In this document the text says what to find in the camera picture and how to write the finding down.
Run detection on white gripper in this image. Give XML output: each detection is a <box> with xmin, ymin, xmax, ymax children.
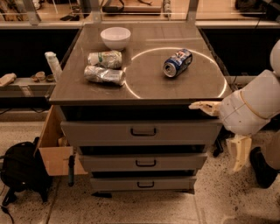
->
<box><xmin>189</xmin><ymin>90</ymin><xmax>270</xmax><ymax>172</ymax></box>

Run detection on grey drawer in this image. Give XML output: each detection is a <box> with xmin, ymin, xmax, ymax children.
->
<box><xmin>60</xmin><ymin>120</ymin><xmax>222</xmax><ymax>146</ymax></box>
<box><xmin>80</xmin><ymin>153</ymin><xmax>207</xmax><ymax>172</ymax></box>
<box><xmin>90</xmin><ymin>176</ymin><xmax>196</xmax><ymax>192</ymax></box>

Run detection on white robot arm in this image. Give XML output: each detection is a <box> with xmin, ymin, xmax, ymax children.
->
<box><xmin>189</xmin><ymin>40</ymin><xmax>280</xmax><ymax>172</ymax></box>

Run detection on grey bottom drawer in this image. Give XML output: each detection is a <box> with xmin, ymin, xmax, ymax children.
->
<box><xmin>90</xmin><ymin>176</ymin><xmax>196</xmax><ymax>192</ymax></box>

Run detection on grey top drawer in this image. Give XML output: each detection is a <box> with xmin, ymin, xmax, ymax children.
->
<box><xmin>60</xmin><ymin>120</ymin><xmax>222</xmax><ymax>146</ymax></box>

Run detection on grey drawer cabinet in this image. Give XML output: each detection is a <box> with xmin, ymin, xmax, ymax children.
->
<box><xmin>47</xmin><ymin>22</ymin><xmax>236</xmax><ymax>195</ymax></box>

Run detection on beige trouser leg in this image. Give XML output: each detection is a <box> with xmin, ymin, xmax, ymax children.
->
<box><xmin>262</xmin><ymin>130</ymin><xmax>280</xmax><ymax>170</ymax></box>

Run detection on black shoe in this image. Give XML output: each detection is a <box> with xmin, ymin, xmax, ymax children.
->
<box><xmin>249</xmin><ymin>147</ymin><xmax>278</xmax><ymax>189</ymax></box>

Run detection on blue pepsi can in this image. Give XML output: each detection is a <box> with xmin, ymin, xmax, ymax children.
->
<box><xmin>163</xmin><ymin>49</ymin><xmax>193</xmax><ymax>78</ymax></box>

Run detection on green white crushed bottle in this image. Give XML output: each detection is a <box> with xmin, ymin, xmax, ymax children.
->
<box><xmin>87</xmin><ymin>51</ymin><xmax>123</xmax><ymax>69</ymax></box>

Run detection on white bowl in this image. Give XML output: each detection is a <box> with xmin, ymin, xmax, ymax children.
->
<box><xmin>101</xmin><ymin>27</ymin><xmax>131</xmax><ymax>51</ymax></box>

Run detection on silver crushed can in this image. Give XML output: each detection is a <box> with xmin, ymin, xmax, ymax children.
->
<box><xmin>84</xmin><ymin>66</ymin><xmax>125</xmax><ymax>86</ymax></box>

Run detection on cardboard box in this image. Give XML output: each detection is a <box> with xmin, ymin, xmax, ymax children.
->
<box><xmin>38</xmin><ymin>106</ymin><xmax>87</xmax><ymax>176</ymax></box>

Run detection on white plastic bottle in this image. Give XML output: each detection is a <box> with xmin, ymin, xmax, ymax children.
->
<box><xmin>45</xmin><ymin>52</ymin><xmax>62</xmax><ymax>81</ymax></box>

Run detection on small round tape rolls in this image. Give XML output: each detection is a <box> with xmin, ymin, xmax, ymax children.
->
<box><xmin>31</xmin><ymin>71</ymin><xmax>55</xmax><ymax>82</ymax></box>

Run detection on black backpack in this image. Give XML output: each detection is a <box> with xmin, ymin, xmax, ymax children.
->
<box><xmin>1</xmin><ymin>136</ymin><xmax>53</xmax><ymax>206</ymax></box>

